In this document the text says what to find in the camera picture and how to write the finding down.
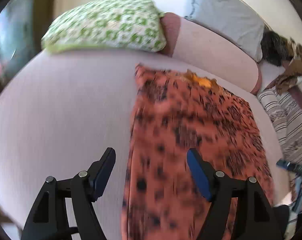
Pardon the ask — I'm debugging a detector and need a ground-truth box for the brown crumpled cloth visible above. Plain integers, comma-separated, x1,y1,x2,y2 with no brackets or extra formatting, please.
265,37,302,95

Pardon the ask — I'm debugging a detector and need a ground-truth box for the pink bolster cushion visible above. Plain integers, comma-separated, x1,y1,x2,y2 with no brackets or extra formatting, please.
161,12,263,95

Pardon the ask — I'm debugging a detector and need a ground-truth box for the grey striped cloth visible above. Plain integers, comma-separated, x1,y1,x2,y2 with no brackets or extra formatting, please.
257,89,302,160

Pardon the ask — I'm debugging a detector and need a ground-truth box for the dark fuzzy cloth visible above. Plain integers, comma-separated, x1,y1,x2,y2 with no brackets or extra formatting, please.
260,31,295,67

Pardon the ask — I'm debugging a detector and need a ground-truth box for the green white patterned pillow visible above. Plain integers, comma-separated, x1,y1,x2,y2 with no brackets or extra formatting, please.
40,0,168,54

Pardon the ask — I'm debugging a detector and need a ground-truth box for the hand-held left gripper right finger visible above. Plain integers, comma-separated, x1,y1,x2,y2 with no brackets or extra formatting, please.
187,148,284,240

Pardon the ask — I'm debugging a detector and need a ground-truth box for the wooden framed window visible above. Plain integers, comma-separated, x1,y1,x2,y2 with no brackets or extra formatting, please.
0,0,43,85

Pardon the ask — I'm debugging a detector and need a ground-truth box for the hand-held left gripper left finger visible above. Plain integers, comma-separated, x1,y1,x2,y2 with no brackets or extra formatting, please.
22,147,116,240

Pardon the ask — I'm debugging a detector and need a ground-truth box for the orange black patterned garment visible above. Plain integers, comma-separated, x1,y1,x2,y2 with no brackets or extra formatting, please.
120,64,275,240

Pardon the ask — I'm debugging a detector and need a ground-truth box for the grey white pillow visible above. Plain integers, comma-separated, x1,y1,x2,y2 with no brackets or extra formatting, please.
183,0,266,63

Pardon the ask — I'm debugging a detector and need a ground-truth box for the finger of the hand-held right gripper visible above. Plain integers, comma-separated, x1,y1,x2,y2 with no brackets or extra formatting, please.
290,176,302,213
276,159,302,176

